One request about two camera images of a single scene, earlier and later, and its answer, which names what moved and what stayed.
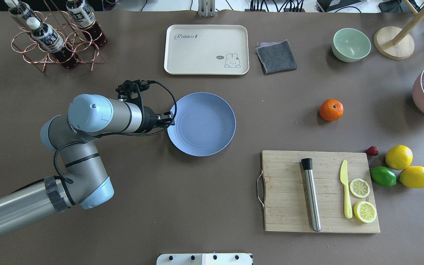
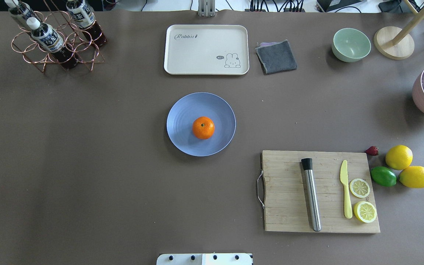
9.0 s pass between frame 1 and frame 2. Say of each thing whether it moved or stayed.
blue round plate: stayed
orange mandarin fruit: moved
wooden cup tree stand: stayed
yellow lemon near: stayed
